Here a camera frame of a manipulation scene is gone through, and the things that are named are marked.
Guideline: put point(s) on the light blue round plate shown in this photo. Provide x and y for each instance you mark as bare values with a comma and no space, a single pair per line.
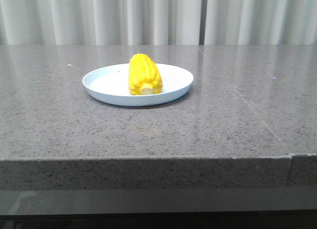
110,85

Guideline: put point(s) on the white pleated curtain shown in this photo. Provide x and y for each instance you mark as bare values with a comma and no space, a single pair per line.
158,22

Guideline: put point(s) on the yellow toy corn cob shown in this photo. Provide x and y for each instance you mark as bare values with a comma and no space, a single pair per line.
144,77

